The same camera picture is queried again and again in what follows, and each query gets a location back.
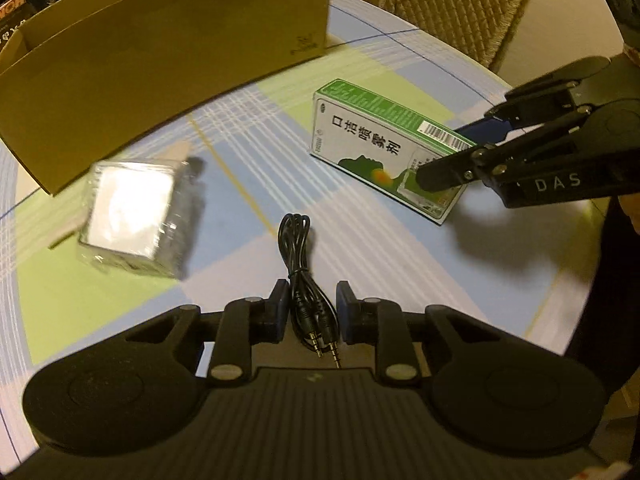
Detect large brown cardboard box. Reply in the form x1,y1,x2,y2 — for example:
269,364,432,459
0,0,388,198

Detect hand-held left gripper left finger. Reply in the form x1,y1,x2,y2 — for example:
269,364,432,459
122,279,292,386

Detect plaid cloth covered desktop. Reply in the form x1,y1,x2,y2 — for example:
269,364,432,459
0,0,621,466

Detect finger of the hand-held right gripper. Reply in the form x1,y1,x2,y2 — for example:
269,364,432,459
457,57,612,148
415,104,594,193

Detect green medicine box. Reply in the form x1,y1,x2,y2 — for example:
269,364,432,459
307,78,478,225

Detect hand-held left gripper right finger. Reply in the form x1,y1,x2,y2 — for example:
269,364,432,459
335,280,496,386

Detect chair with woven cushion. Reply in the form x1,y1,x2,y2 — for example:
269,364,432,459
380,0,538,73

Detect black box orange print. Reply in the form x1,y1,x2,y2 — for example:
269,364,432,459
0,0,51,51

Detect clear plastic box white pads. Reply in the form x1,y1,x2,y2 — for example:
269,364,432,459
77,157,206,281

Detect black audio cable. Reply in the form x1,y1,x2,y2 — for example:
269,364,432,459
277,212,346,371

